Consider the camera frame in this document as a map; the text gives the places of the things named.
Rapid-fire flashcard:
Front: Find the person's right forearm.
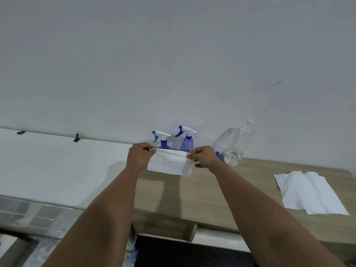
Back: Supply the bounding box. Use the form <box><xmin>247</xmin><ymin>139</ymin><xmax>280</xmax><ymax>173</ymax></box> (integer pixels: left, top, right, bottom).
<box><xmin>209</xmin><ymin>161</ymin><xmax>347</xmax><ymax>267</ymax></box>

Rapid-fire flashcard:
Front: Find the person's right hand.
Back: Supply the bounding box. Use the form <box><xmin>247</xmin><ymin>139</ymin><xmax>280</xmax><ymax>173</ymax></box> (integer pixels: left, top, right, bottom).
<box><xmin>186</xmin><ymin>146</ymin><xmax>221</xmax><ymax>174</ymax></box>

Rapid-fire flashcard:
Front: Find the steel sink edge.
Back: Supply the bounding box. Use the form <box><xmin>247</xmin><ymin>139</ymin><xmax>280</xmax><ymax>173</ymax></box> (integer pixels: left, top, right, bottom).
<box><xmin>0</xmin><ymin>195</ymin><xmax>85</xmax><ymax>239</ymax></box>

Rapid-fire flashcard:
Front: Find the small blue spray bottle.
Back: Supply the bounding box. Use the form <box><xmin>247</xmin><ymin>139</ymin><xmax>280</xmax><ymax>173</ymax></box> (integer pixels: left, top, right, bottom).
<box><xmin>152</xmin><ymin>131</ymin><xmax>172</xmax><ymax>150</ymax></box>

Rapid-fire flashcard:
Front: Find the person's left forearm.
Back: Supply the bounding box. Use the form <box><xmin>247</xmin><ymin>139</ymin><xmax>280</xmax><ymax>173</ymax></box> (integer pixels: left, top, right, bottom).
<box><xmin>42</xmin><ymin>165</ymin><xmax>141</xmax><ymax>267</ymax></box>

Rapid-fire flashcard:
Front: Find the clear plastic water bottle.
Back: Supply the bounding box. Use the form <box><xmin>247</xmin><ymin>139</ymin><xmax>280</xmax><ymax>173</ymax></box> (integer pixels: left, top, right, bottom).
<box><xmin>212</xmin><ymin>118</ymin><xmax>255</xmax><ymax>167</ymax></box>

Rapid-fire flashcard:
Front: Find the unfolded white paper towel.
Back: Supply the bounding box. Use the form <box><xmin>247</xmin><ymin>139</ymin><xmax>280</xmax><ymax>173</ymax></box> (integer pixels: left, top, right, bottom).
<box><xmin>274</xmin><ymin>171</ymin><xmax>349</xmax><ymax>215</ymax></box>

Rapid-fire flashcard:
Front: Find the white counter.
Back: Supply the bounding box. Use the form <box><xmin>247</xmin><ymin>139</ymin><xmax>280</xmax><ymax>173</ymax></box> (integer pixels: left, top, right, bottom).
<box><xmin>0</xmin><ymin>128</ymin><xmax>134</xmax><ymax>209</ymax></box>

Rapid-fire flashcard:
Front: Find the tall blue spray bottle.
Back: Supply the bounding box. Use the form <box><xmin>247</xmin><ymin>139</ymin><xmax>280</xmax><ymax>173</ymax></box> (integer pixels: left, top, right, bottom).
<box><xmin>175</xmin><ymin>126</ymin><xmax>197</xmax><ymax>153</ymax></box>

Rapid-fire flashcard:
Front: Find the person's left hand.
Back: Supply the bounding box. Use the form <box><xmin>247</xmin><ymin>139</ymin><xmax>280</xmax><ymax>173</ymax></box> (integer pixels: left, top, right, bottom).
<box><xmin>126</xmin><ymin>143</ymin><xmax>157</xmax><ymax>173</ymax></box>

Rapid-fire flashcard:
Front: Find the white paper towel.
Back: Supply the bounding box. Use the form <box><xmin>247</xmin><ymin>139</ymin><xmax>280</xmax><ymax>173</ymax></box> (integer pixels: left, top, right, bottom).
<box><xmin>147</xmin><ymin>148</ymin><xmax>195</xmax><ymax>178</ymax></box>
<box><xmin>274</xmin><ymin>171</ymin><xmax>349</xmax><ymax>215</ymax></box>

